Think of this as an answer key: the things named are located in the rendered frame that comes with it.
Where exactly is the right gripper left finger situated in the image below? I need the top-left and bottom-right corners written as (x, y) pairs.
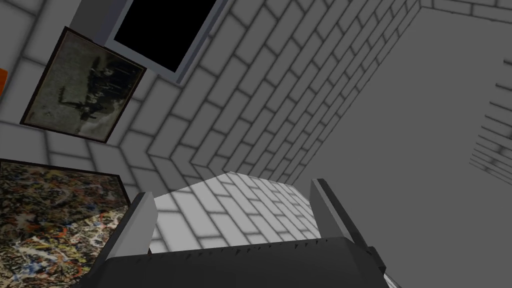
top-left (99, 191), bottom-right (159, 263)

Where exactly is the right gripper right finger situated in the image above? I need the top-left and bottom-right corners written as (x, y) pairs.
top-left (309, 178), bottom-right (369, 249)

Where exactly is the multicolour splatter painting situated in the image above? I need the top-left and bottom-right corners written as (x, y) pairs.
top-left (0, 158), bottom-right (132, 288)

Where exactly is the grey-green dark-framed picture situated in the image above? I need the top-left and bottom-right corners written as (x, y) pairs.
top-left (19, 26), bottom-right (148, 144)

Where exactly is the dark window with grey frame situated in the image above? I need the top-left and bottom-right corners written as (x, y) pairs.
top-left (104, 0), bottom-right (230, 85)

